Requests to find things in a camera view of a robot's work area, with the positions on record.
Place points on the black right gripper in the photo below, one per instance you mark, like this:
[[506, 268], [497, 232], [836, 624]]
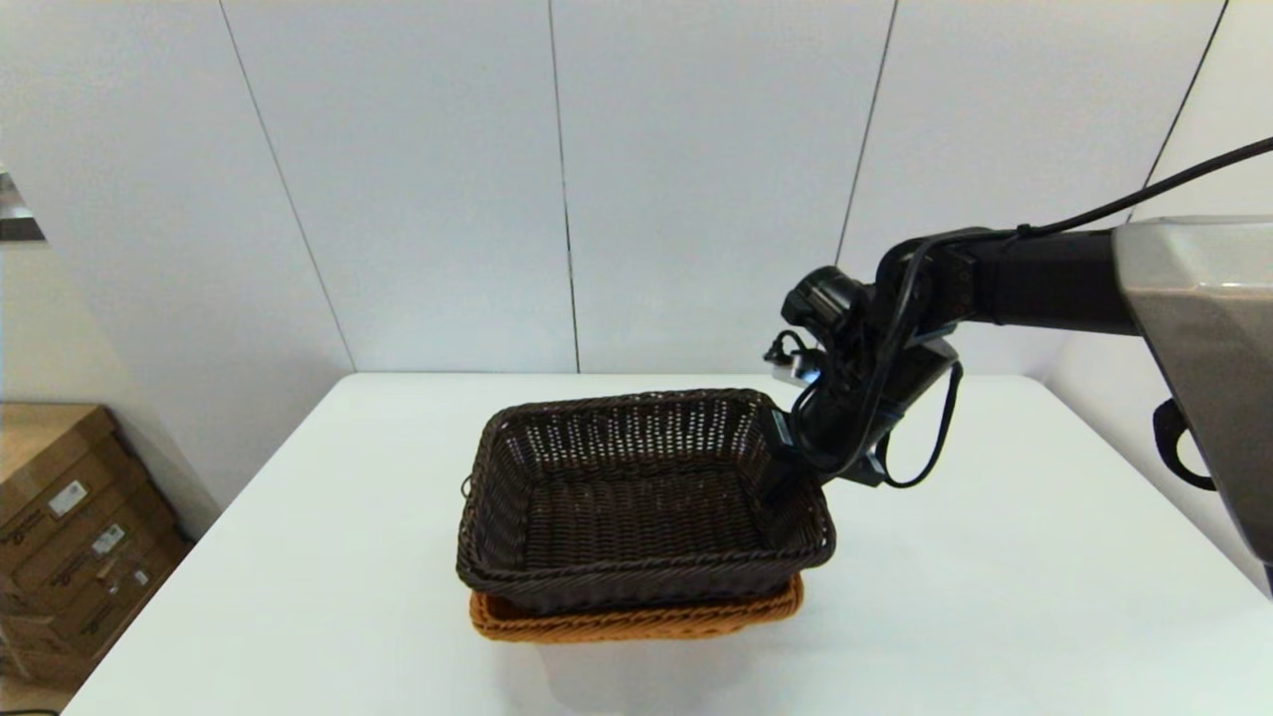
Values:
[[875, 408]]

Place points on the dark brown wicker basket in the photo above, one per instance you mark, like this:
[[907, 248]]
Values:
[[617, 517]]

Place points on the orange wicker basket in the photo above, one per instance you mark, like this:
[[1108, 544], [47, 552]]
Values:
[[636, 626]]

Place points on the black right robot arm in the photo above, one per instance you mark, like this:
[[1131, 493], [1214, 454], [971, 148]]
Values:
[[1044, 288]]

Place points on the brown cardboard box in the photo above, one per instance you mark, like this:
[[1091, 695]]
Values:
[[109, 607], [90, 557], [50, 457]]

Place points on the small right wrist camera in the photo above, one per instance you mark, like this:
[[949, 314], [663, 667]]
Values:
[[796, 370]]

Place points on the grey metal wall fixture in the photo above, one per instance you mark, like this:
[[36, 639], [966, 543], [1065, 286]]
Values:
[[20, 214]]

